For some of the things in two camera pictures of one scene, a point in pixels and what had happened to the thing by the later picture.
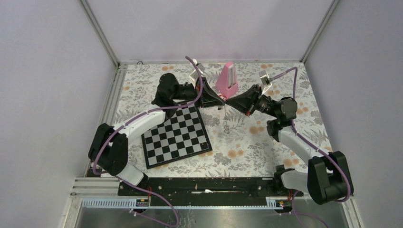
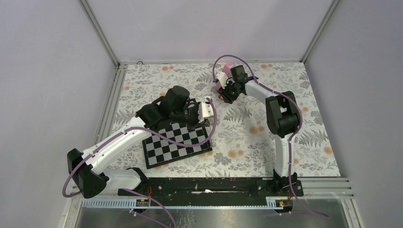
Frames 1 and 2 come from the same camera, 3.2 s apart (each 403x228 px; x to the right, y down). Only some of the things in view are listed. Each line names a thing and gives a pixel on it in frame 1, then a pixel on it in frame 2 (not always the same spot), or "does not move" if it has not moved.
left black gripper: (208, 98) to (196, 124)
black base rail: (207, 191) does not move
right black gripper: (246, 102) to (225, 95)
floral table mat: (241, 146) does not move
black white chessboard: (180, 136) does not move
